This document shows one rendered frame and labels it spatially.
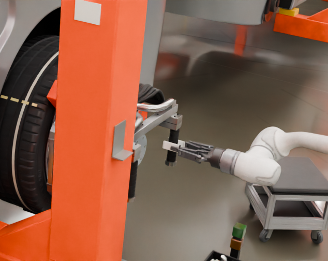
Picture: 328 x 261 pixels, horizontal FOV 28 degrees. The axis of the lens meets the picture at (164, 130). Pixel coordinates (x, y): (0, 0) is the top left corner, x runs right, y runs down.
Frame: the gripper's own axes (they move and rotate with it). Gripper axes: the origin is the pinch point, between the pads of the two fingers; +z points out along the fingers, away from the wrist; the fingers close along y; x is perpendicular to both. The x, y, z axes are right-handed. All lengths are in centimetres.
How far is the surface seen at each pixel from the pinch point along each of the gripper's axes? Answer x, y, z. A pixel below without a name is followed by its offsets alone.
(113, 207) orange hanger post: 10, -69, -12
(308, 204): -70, 123, -37
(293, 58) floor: -83, 462, 59
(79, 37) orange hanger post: 57, -76, -2
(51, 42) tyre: 34, -20, 43
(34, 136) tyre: 11, -48, 30
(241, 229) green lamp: -17.1, -14.2, -35.3
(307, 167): -49, 123, -32
